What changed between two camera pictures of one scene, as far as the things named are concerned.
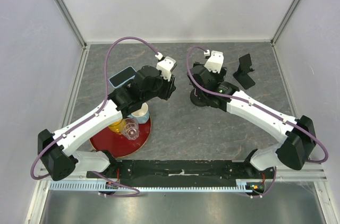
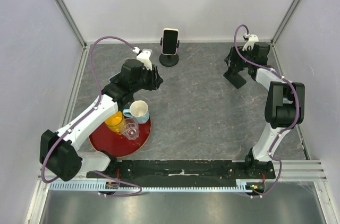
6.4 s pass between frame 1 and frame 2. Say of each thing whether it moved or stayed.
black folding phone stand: moved
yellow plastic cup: stayed
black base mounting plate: stayed
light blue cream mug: stayed
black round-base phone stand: moved
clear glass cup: stayed
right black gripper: moved
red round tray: stayed
